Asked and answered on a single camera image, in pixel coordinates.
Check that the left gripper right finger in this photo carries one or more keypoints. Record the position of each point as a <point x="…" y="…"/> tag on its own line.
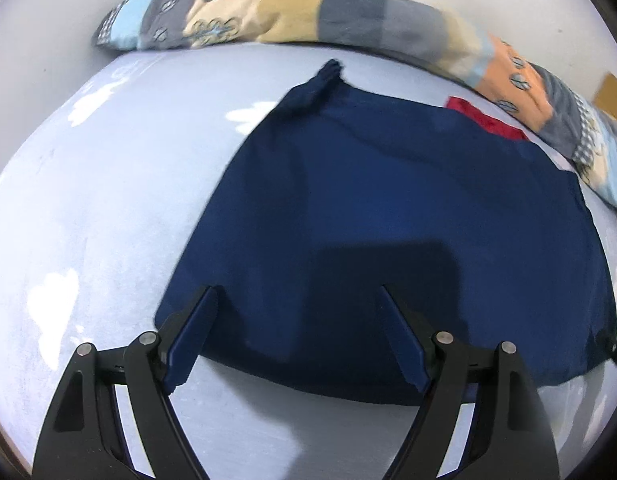
<point x="509" y="436"/>

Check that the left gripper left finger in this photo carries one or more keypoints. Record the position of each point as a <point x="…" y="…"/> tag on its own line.
<point x="82" y="435"/>

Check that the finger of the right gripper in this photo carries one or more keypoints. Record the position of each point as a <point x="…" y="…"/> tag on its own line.
<point x="608" y="343"/>

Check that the navy blue garment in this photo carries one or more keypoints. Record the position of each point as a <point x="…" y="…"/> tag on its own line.
<point x="339" y="192"/>

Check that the light blue bed sheet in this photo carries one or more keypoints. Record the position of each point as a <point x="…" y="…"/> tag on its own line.
<point x="95" y="209"/>

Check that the wooden headboard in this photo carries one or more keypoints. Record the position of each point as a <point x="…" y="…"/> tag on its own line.
<point x="606" y="96"/>

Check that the red garment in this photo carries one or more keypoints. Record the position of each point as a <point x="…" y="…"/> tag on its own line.
<point x="490" y="124"/>

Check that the patchwork quilt roll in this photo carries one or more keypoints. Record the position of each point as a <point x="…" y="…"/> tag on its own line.
<point x="409" y="31"/>

